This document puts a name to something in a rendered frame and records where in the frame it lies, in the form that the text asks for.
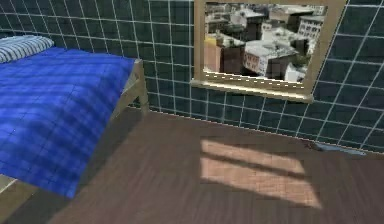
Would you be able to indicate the beige framed window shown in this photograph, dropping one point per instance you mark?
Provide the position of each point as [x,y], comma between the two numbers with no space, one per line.
[260,43]

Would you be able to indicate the bed with blue blanket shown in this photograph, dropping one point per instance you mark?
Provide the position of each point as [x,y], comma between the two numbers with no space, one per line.
[56,110]

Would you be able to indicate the flat blue-grey object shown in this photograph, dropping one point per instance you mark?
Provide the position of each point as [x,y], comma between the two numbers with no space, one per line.
[340,149]

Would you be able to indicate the grey striped pillow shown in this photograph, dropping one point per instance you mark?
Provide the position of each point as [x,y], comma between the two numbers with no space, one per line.
[20,46]

